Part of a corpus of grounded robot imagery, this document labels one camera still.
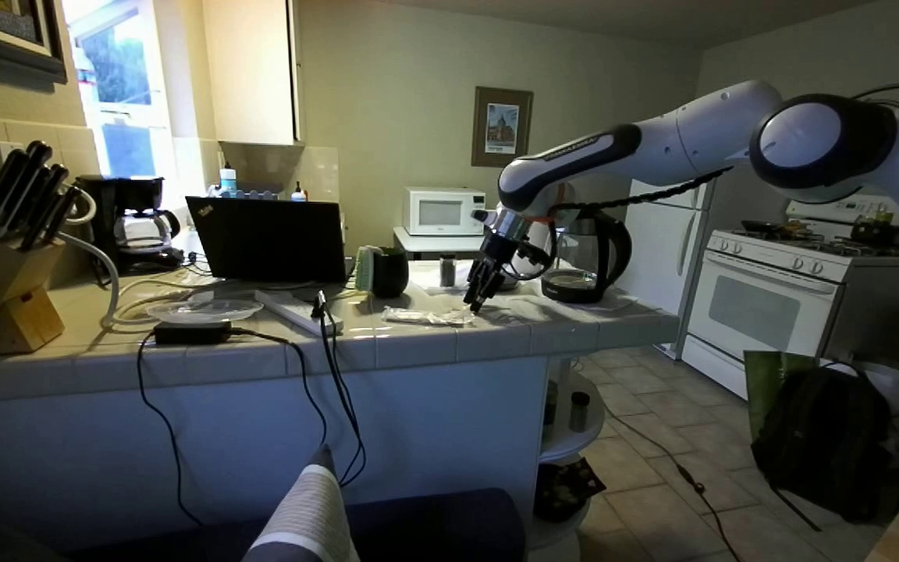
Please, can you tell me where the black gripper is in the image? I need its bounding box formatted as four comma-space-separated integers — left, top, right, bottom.
466, 207, 532, 311

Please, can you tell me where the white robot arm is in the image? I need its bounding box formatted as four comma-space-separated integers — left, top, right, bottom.
466, 82, 899, 309

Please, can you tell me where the white microwave table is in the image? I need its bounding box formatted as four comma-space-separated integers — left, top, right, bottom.
392, 226, 483, 259

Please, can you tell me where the white microwave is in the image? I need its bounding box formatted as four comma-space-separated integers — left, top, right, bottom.
407, 188, 486, 237

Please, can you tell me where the dark green mug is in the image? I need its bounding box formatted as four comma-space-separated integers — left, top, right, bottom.
372, 245, 410, 298

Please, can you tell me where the black electric kettle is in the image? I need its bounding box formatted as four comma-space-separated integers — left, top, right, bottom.
541, 208, 629, 302

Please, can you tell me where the white refrigerator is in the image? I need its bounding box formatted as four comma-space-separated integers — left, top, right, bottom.
619, 180, 707, 314

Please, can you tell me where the black laptop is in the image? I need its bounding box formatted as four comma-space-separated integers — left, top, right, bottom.
186, 197, 345, 334

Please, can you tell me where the dark blue sofa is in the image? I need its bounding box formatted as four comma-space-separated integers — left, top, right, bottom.
0, 491, 526, 562

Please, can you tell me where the white stove oven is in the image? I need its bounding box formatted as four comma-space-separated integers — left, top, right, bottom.
680, 194, 899, 396

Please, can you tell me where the black power adapter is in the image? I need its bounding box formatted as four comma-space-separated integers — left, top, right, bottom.
153, 320, 235, 345

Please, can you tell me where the white upper cabinet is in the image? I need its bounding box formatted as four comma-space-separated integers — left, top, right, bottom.
201, 0, 300, 146

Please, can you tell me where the black coffee maker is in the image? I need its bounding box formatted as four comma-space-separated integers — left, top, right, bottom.
77, 177, 184, 275

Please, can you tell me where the black bag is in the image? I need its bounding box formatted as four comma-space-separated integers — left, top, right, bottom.
751, 367, 891, 520

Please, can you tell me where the wooden knife block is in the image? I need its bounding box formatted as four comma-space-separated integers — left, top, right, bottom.
0, 140, 73, 355

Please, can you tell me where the framed wall picture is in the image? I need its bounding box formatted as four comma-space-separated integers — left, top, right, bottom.
471, 87, 534, 165

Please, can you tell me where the white extension cord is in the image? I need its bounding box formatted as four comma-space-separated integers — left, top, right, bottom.
54, 184, 126, 334

